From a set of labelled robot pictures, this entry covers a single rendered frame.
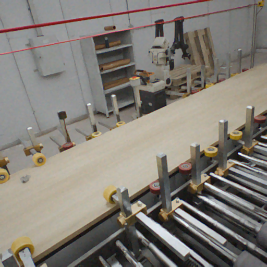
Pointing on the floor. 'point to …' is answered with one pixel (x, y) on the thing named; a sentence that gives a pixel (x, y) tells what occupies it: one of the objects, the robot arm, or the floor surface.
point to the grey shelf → (94, 76)
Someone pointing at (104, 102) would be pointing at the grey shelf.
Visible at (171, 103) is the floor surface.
